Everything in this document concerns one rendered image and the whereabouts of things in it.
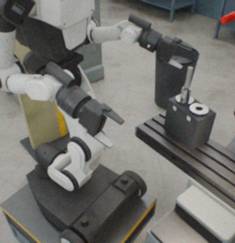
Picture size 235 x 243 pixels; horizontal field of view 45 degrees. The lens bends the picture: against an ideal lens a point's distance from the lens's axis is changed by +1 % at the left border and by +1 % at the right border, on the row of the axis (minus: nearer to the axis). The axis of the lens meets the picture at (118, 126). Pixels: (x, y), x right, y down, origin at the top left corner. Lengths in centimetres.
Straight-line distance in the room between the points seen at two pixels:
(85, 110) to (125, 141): 208
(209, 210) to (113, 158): 149
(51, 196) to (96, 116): 104
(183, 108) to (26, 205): 119
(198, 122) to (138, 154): 147
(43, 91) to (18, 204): 124
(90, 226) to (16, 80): 89
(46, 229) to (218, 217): 101
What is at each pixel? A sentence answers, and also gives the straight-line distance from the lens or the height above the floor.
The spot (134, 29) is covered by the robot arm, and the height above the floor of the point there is 152.
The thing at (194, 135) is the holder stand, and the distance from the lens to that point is 141.
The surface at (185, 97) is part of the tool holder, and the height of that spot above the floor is 119.
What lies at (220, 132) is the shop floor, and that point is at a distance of 319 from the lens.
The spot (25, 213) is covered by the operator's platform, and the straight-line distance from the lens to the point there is 195.
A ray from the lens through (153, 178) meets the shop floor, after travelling 257.
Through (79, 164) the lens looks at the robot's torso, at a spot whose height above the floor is 96.
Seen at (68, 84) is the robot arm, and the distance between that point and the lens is 84.
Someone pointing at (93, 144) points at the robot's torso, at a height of 105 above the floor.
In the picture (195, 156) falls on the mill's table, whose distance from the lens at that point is 144.
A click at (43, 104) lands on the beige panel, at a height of 49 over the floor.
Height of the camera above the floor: 197
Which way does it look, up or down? 40 degrees down
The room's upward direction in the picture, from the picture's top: straight up
